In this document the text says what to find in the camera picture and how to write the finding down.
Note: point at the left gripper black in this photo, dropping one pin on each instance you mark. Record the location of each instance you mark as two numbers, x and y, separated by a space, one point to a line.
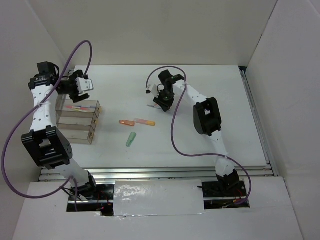
72 78

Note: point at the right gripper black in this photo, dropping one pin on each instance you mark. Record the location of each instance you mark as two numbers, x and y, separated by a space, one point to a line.
165 106

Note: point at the grey thin pen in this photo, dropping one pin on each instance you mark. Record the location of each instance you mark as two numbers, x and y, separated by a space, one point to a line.
154 107

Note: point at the orange pink highlighter marker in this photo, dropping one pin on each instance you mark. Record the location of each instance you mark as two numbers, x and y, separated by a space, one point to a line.
145 122

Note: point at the yellow thin pen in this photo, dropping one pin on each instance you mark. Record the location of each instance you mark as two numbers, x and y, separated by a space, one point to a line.
81 110

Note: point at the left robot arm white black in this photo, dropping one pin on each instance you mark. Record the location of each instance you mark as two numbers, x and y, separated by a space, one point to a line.
45 143

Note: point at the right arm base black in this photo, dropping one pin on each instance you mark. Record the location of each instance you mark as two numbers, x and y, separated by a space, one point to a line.
214 197

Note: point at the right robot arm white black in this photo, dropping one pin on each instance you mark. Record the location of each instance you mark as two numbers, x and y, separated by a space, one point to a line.
207 121

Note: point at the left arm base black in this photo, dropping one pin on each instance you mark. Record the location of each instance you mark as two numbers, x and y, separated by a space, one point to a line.
101 201

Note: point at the clear drawer organizer far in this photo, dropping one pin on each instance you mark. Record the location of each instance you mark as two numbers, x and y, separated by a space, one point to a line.
61 109

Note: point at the clear drawer organizer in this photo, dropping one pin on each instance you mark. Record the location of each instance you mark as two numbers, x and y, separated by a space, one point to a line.
77 134
61 109
79 121

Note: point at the clear drawer organizer middle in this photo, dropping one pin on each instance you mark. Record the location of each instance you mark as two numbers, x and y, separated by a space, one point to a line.
79 121

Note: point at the clear drawer organizer near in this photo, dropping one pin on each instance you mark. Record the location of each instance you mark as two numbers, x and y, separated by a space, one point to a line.
77 134

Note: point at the green translucent cap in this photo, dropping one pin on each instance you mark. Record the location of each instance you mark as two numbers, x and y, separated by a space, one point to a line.
130 139

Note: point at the white foil sheet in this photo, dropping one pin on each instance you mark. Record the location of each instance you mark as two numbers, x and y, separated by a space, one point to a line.
158 198

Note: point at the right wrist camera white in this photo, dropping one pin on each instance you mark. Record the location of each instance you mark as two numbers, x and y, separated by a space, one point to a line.
152 89

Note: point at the aluminium frame rail front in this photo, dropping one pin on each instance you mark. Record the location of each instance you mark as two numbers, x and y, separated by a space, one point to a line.
110 174

